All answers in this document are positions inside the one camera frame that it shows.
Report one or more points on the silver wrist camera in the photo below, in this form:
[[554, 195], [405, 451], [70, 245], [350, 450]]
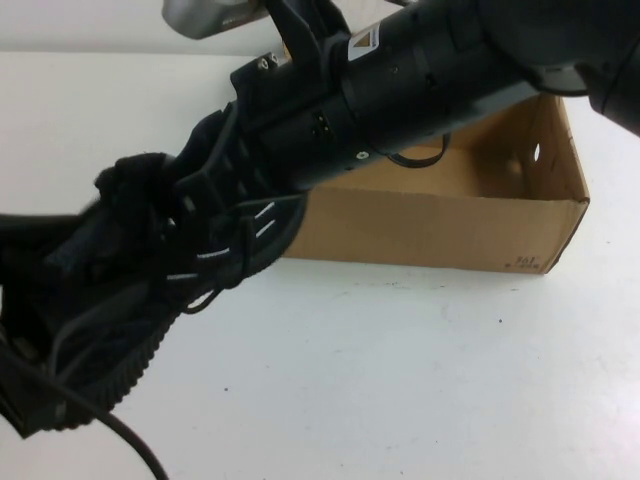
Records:
[[215, 10]]

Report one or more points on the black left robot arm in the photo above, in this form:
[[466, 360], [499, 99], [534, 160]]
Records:
[[25, 390]]

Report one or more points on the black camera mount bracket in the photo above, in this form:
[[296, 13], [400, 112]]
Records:
[[305, 25]]

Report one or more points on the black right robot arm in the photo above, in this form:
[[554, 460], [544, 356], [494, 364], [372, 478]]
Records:
[[440, 65]]

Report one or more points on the brown cardboard shoe box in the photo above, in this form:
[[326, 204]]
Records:
[[440, 230]]

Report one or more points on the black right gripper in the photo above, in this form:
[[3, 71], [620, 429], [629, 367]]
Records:
[[295, 110]]

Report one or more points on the black knit sneaker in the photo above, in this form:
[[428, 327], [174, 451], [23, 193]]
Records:
[[125, 280]]

